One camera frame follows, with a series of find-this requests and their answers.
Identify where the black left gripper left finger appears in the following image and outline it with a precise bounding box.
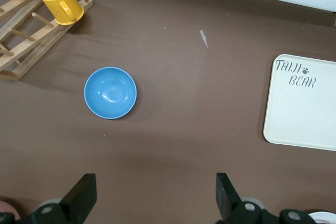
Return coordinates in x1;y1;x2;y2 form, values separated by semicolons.
0;173;98;224

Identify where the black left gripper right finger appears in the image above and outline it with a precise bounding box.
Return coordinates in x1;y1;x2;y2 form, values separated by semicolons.
215;173;314;224

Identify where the white round plate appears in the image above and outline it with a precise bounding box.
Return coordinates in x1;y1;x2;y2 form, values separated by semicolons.
308;211;336;224

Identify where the pink bowl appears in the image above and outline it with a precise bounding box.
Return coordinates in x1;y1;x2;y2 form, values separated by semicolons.
0;199;21;221

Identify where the blue bowl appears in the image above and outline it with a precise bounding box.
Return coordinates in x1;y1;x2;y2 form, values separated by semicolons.
83;67;138;120

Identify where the cream tray with bear print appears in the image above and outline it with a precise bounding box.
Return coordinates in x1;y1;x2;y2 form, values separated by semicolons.
262;54;336;152

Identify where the yellow mug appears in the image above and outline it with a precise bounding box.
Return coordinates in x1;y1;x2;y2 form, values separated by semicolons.
39;0;85;26

